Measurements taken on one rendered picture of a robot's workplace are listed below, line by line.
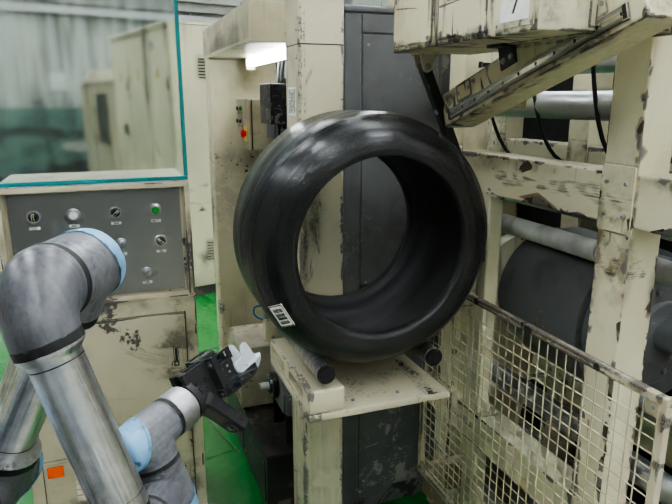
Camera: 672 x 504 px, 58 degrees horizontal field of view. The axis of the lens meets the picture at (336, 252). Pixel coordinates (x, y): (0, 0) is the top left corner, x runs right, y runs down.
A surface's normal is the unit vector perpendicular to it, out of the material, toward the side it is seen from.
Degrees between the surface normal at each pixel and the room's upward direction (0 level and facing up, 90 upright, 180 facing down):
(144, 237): 90
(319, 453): 90
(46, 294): 58
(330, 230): 90
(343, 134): 46
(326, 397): 90
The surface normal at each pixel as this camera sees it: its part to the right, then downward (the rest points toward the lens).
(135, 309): 0.35, 0.22
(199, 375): 0.80, -0.23
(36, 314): 0.33, -0.22
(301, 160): -0.25, -0.33
